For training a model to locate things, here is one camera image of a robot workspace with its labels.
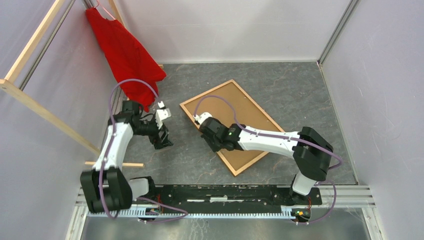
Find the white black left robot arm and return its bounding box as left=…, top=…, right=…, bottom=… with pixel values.
left=80, top=100, right=173, bottom=214

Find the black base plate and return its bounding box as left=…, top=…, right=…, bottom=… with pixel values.
left=145, top=184, right=323, bottom=214

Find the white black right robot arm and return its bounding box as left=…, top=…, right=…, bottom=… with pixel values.
left=194, top=113, right=333, bottom=204

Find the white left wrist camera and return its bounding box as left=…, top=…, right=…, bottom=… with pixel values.
left=154, top=101, right=172, bottom=130

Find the wooden picture frame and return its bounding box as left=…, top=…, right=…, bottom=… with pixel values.
left=179, top=79, right=286, bottom=177

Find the brown backing board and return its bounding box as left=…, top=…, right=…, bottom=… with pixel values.
left=183, top=82, right=282, bottom=173

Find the aluminium rail frame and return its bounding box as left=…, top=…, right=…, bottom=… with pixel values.
left=64, top=183, right=387, bottom=240

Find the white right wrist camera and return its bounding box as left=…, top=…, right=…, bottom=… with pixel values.
left=193, top=112, right=213, bottom=126

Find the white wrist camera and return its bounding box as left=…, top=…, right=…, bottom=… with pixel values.
left=154, top=101, right=172, bottom=130
left=193, top=112, right=213, bottom=126

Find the red cloth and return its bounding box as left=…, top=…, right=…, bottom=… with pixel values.
left=85, top=8, right=167, bottom=93

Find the wooden rack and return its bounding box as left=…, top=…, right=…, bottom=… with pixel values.
left=0, top=0, right=165, bottom=169

